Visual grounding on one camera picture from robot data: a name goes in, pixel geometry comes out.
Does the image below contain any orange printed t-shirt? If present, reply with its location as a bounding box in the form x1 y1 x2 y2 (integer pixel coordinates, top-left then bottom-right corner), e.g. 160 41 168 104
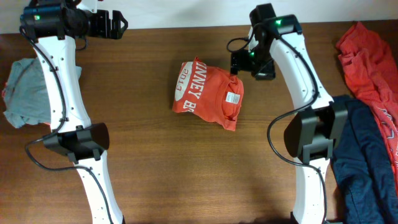
172 58 244 131

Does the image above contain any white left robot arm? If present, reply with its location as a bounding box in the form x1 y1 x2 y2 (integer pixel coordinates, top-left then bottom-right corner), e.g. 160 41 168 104
19 0 128 223

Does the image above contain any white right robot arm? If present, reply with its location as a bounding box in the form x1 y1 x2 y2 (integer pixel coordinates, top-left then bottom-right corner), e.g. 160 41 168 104
230 3 348 223

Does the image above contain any folded grey t-shirt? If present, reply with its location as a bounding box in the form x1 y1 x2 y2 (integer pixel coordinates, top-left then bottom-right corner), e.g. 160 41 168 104
2 57 83 129

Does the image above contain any navy blue garment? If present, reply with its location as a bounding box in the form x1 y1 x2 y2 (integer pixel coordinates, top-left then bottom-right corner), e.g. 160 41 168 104
331 95 397 223

